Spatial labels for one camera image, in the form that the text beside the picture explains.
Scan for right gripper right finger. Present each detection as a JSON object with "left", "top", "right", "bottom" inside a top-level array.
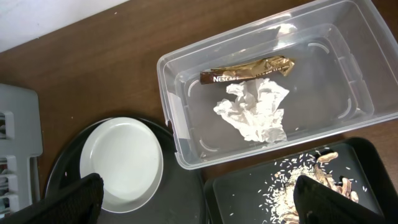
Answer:
[{"left": 294, "top": 175, "right": 386, "bottom": 224}]

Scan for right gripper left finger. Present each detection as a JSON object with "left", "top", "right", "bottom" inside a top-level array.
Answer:
[{"left": 1, "top": 173, "right": 104, "bottom": 224}]

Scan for food scraps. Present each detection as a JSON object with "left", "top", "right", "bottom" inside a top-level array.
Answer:
[{"left": 259, "top": 151, "right": 359, "bottom": 223}]

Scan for grey round plate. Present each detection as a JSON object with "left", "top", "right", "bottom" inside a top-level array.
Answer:
[{"left": 80, "top": 117, "right": 164, "bottom": 213}]

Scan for white napkin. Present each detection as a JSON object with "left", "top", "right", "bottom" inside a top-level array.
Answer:
[{"left": 213, "top": 78, "right": 289, "bottom": 144}]

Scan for gold brown snack wrapper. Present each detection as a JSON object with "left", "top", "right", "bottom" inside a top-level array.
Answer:
[{"left": 200, "top": 55, "right": 295, "bottom": 85}]

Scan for grey dishwasher rack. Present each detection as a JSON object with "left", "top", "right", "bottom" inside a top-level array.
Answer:
[{"left": 1, "top": 84, "right": 43, "bottom": 218}]

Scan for black rectangular tray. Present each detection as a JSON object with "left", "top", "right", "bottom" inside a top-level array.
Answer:
[{"left": 205, "top": 138, "right": 397, "bottom": 223}]

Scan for round black tray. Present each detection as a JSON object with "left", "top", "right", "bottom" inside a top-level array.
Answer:
[{"left": 44, "top": 118, "right": 209, "bottom": 224}]

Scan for clear plastic bin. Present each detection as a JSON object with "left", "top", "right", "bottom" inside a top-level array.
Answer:
[{"left": 157, "top": 0, "right": 397, "bottom": 170}]

